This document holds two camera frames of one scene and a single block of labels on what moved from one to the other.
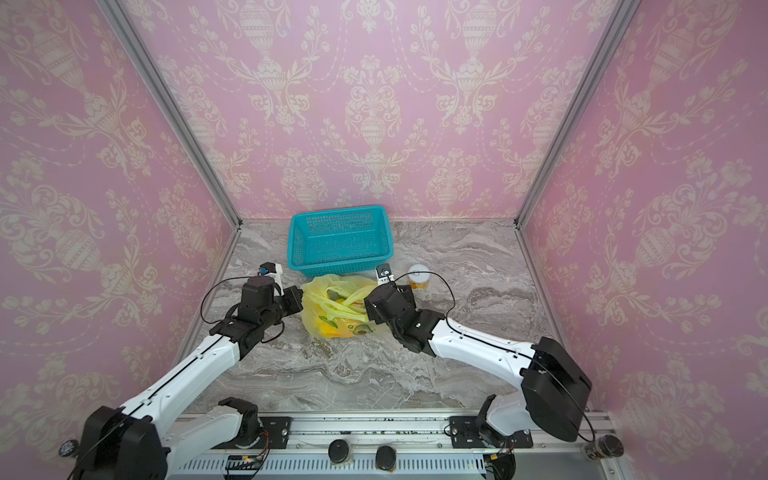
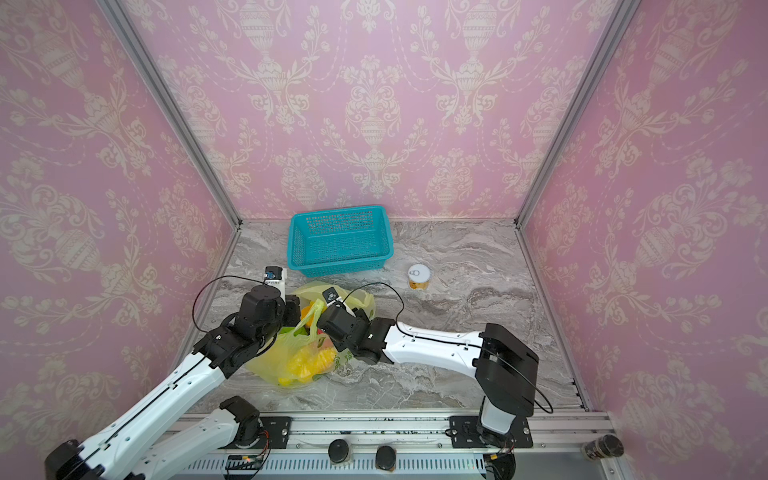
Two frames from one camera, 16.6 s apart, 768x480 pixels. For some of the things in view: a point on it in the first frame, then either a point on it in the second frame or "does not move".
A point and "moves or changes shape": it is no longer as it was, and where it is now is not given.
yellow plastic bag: [333, 306] moves or changes shape
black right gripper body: [377, 303] -> [327, 315]
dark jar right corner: [604, 447] does not move
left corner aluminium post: [137, 49] does not move
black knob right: [386, 458] does not move
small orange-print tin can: [421, 279] does not move
